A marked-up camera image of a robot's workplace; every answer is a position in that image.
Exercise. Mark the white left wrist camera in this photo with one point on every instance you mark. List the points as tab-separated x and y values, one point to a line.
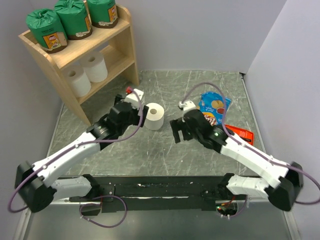
135	97

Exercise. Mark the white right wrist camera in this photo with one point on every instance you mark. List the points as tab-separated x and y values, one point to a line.
187	106

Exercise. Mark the white roll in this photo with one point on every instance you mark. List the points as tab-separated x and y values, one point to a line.
155	116
78	80
94	66

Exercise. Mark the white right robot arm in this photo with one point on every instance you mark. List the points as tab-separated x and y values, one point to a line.
278	181

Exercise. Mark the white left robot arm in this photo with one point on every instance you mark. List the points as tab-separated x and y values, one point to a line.
39	184

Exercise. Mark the green roll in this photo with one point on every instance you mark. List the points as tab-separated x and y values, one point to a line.
103	13
46	27
74	18

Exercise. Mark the wooden two-tier shelf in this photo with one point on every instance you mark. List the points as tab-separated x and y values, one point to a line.
119	55

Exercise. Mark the blue Lays chips bag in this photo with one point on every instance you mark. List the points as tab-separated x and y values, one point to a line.
212	107

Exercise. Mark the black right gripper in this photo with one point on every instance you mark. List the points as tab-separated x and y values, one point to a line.
179	124

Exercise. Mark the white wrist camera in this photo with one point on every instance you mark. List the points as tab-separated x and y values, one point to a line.
135	97
187	106

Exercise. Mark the orange tool package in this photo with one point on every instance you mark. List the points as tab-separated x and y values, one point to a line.
246	135

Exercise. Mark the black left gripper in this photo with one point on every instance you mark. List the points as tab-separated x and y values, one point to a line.
136	119

